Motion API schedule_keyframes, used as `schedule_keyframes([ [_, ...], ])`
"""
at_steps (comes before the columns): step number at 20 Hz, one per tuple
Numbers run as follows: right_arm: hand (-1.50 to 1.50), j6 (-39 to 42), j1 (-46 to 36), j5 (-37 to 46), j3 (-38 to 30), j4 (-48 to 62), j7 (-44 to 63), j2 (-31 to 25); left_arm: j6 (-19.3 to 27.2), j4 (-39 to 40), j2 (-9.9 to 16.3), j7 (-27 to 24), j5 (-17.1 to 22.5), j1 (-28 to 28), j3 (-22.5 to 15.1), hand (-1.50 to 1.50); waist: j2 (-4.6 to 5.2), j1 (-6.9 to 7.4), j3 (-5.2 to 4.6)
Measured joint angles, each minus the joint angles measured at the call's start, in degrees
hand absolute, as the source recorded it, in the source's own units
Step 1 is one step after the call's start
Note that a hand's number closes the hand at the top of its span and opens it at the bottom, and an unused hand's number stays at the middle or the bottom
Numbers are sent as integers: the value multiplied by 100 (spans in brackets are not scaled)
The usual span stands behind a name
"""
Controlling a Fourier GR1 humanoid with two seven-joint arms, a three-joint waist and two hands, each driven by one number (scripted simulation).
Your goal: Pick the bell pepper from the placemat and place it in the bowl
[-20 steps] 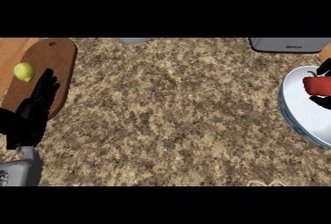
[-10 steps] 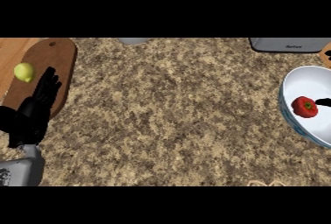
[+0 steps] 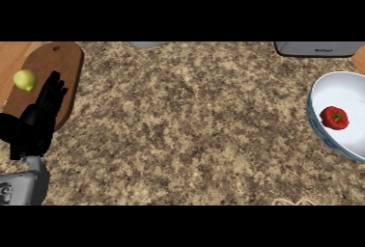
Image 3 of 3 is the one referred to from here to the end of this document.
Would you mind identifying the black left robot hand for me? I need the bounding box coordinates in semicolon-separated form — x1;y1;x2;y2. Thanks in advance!
0;70;69;161

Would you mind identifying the red bell pepper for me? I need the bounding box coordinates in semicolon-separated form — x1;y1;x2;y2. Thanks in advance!
317;105;350;131

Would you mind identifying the white bowl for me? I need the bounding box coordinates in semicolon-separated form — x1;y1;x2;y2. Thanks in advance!
304;70;365;163

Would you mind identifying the yellow-green lemon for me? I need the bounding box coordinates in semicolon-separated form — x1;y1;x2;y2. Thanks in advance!
13;69;40;93

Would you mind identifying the brown wooden cutting board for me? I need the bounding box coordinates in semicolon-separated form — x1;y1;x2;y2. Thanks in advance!
1;41;85;133

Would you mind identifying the pale grey round object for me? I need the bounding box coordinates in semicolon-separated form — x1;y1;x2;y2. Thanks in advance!
128;41;165;50

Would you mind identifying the grey appliance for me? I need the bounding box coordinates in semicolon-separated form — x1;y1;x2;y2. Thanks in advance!
273;41;365;59

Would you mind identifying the orange-brown wooden object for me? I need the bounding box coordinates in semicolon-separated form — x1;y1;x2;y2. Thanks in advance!
350;45;365;75

